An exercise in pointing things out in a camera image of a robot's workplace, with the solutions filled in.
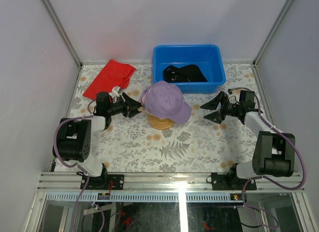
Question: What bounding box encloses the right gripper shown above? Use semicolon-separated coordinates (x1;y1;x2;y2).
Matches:
200;91;242;124

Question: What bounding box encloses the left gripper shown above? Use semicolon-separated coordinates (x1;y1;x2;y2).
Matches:
107;92;145;117

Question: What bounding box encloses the purple LA baseball cap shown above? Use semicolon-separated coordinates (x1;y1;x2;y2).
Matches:
147;81;191;124

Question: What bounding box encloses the wooden hat stand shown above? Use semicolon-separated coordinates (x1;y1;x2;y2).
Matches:
148;114;174;130

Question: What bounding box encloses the black cap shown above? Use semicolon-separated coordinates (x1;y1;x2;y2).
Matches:
163;64;207;83

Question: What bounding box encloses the blue plastic bin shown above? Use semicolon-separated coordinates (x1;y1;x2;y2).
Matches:
152;44;226;94

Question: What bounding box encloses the pink baseball cap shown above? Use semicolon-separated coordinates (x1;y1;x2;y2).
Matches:
140;88;151;112

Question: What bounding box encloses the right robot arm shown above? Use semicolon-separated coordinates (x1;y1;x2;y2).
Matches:
200;90;295;189

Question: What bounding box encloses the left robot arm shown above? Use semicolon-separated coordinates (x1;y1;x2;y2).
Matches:
53;92;142;189

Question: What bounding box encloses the red folded cloth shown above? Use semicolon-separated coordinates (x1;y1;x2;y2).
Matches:
83;59;136;100

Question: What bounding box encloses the floral table mat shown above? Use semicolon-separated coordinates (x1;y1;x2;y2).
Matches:
70;63;261;173

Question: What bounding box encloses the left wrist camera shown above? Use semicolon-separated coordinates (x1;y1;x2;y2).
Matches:
110;86;122;97

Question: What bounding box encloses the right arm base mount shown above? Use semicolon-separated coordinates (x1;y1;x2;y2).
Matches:
206;166;247;191

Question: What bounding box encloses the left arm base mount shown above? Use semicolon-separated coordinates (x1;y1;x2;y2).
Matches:
76;167;125;192

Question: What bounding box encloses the aluminium front rail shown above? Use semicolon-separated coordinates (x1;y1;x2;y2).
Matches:
37;172;306;203

